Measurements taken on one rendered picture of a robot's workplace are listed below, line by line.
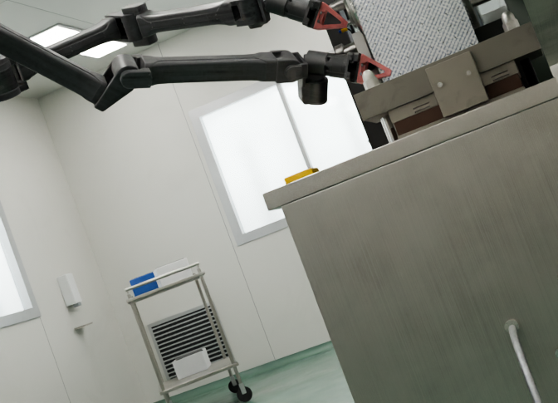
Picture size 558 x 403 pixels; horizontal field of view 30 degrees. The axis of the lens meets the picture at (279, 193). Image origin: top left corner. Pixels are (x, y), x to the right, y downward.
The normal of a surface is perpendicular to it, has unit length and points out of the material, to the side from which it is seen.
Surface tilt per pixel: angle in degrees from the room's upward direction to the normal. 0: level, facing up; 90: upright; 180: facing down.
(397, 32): 90
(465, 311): 90
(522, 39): 90
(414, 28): 90
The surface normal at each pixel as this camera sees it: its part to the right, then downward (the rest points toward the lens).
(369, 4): -0.27, 0.04
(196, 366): -0.01, -0.07
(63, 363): 0.90, -0.36
